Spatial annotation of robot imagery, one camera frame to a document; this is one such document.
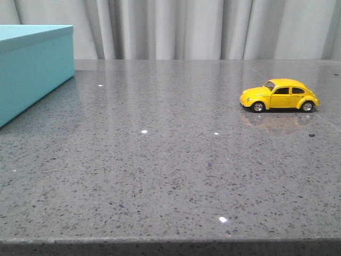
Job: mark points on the turquoise blue storage box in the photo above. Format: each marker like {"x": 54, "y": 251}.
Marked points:
{"x": 35, "y": 59}

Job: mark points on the yellow toy beetle car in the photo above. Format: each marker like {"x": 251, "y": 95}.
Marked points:
{"x": 280, "y": 93}

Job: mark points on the grey pleated curtain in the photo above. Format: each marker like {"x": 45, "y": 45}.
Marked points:
{"x": 193, "y": 30}

